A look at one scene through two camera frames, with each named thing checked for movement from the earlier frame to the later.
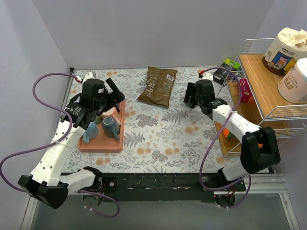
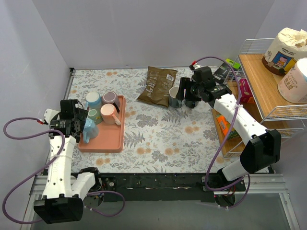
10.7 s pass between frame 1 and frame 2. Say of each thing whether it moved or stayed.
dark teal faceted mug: moved
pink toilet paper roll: stayed
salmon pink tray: stayed
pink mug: stayed
